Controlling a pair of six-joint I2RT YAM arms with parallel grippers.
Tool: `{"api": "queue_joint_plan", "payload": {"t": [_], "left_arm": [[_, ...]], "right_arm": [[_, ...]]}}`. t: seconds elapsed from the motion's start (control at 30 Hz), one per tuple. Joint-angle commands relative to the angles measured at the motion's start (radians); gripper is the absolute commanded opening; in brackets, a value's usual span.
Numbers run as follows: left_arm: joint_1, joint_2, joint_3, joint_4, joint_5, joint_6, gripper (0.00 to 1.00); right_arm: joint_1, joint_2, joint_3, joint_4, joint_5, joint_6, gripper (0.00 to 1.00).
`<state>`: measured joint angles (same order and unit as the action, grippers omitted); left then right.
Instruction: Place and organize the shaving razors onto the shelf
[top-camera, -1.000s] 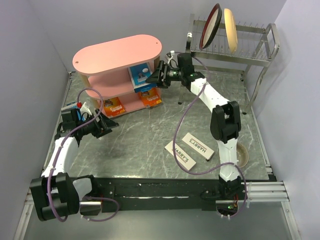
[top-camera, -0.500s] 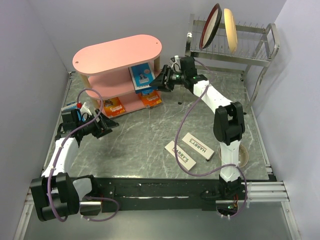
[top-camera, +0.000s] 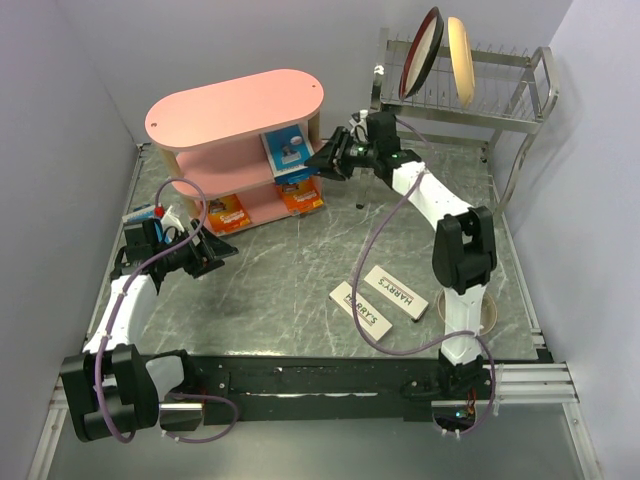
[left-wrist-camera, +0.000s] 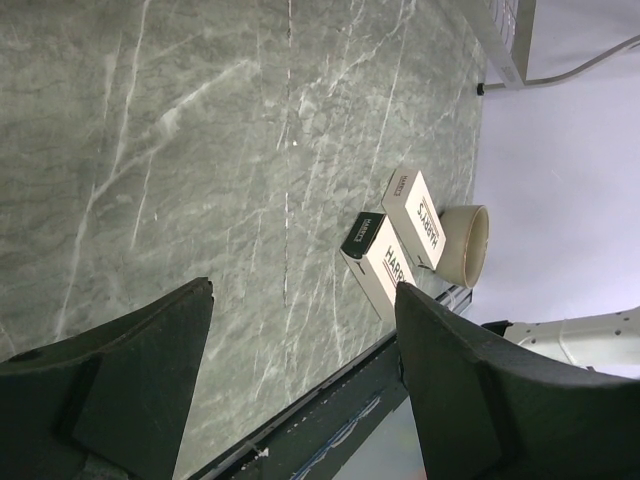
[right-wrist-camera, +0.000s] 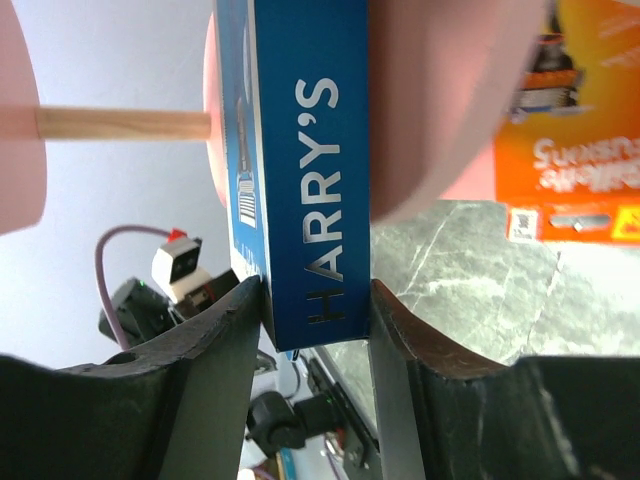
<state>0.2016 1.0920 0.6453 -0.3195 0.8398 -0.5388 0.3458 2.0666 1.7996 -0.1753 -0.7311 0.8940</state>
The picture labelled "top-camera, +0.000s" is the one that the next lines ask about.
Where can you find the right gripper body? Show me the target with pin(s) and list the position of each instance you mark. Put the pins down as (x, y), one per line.
(351, 153)

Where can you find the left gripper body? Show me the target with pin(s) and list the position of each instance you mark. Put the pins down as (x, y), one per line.
(187, 257)

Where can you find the orange Gillette box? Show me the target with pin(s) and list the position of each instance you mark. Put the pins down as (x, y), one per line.
(227, 215)
(301, 197)

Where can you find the blue Harry's razor box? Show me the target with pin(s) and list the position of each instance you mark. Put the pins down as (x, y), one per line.
(287, 151)

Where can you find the pink three-tier shelf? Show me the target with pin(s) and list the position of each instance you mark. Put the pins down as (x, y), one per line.
(209, 138)

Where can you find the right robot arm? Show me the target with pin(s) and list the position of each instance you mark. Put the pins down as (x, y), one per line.
(464, 250)

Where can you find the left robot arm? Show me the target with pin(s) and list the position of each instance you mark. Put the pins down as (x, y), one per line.
(110, 388)

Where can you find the dark red plate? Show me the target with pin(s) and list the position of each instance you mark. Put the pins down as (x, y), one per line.
(422, 54)

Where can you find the white Harry's box right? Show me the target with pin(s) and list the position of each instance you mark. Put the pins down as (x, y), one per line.
(406, 299)

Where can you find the white harry's box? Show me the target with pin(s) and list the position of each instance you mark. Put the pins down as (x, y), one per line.
(406, 299)
(374, 324)

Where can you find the cream yellow plate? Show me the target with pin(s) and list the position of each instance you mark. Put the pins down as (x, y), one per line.
(461, 61)

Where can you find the white Harry's box left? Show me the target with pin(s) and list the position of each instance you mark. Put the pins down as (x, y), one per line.
(374, 324)

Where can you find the metal dish rack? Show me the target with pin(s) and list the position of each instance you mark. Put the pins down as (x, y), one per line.
(515, 92)

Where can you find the beige bowl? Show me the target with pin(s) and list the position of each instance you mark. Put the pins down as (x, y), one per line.
(488, 317)

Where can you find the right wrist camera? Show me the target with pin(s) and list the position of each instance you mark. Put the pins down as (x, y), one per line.
(358, 122)

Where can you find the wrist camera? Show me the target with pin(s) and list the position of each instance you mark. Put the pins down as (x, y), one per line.
(358, 122)
(167, 215)

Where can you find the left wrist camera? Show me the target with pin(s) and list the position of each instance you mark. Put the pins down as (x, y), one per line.
(167, 215)

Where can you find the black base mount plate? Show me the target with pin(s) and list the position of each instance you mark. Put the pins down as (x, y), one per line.
(259, 388)

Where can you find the aluminium rail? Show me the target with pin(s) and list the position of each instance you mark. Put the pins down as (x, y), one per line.
(516, 384)

